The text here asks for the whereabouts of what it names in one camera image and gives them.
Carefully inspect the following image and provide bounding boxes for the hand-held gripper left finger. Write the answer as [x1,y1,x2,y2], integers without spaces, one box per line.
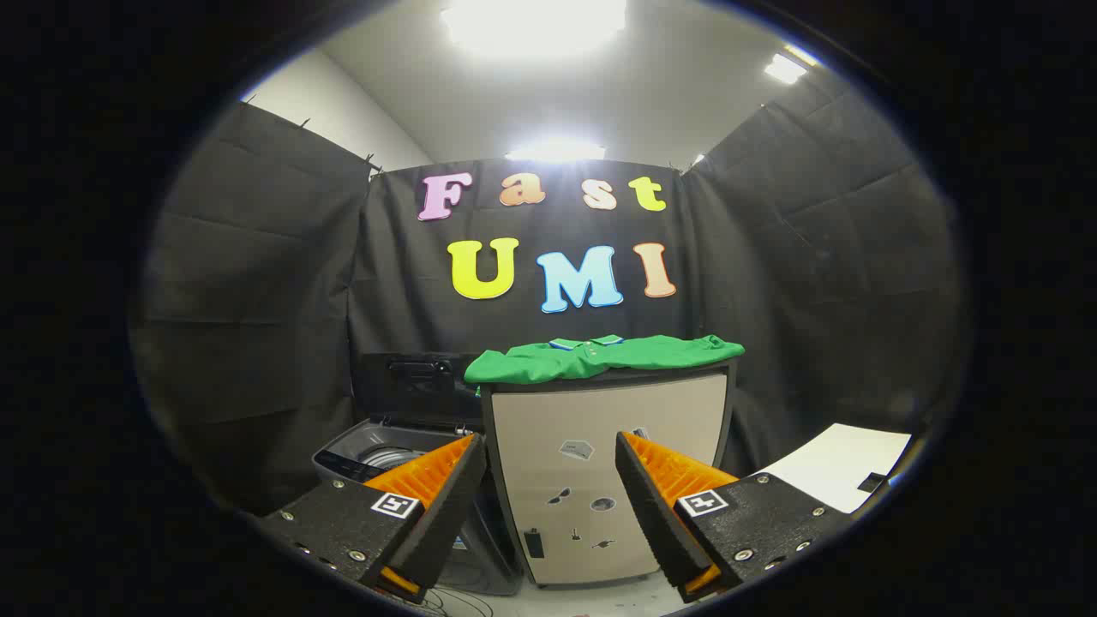
[257,433,488,605]

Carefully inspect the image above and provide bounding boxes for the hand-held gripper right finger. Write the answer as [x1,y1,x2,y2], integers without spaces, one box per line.
[614,431,858,603]

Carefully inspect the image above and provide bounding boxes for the grey washing machine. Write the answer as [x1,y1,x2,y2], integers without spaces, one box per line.
[311,418,524,596]

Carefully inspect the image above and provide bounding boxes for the green polo shirt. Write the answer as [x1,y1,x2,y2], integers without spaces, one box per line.
[464,334,746,385]

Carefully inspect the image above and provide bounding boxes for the beige cabinet with dark top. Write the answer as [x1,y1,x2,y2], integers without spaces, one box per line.
[478,360,740,588]

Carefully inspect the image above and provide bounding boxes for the white table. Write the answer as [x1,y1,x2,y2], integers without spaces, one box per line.
[754,423,912,513]

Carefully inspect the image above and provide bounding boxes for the black backdrop cloth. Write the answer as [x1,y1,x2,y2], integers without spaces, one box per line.
[129,64,974,515]

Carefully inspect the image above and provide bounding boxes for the large ceiling light panel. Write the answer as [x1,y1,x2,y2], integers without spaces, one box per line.
[441,0,628,57]

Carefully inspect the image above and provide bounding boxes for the bundle of thin cables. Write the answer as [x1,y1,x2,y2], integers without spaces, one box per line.
[420,587,498,617]

